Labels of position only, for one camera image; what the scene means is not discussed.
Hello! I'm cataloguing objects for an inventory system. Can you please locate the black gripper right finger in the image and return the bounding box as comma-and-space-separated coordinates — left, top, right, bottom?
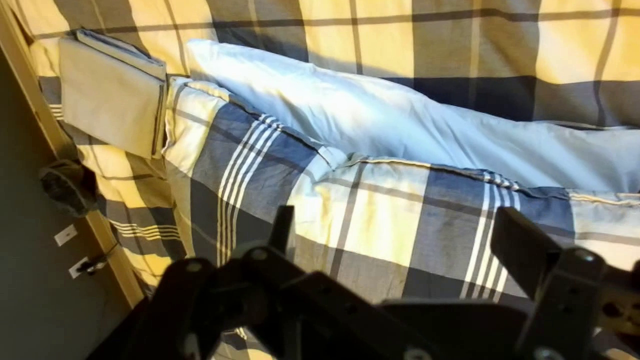
490, 206, 609, 360

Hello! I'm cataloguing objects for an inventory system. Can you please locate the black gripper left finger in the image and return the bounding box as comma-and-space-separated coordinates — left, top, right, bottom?
225, 205, 298, 283

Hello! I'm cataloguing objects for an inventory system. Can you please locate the checked black and white pillow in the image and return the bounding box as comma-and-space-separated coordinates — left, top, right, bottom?
161, 77, 640, 308

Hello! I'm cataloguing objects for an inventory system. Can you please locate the light blue cloth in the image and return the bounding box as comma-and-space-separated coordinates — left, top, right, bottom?
183, 39, 640, 199

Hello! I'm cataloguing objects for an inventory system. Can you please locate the grey flat pad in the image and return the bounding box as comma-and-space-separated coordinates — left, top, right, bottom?
58, 27, 167, 161

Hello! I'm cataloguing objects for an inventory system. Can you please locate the yellow and black plaid comforter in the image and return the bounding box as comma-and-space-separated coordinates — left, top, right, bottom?
6, 0, 640, 302

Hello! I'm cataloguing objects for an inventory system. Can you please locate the white wall outlet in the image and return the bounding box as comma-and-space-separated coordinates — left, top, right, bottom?
54, 224, 80, 249
65, 256, 107, 280

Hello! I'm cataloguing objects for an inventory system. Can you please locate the wooden bed side rail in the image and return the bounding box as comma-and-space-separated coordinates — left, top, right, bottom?
0, 0, 146, 308

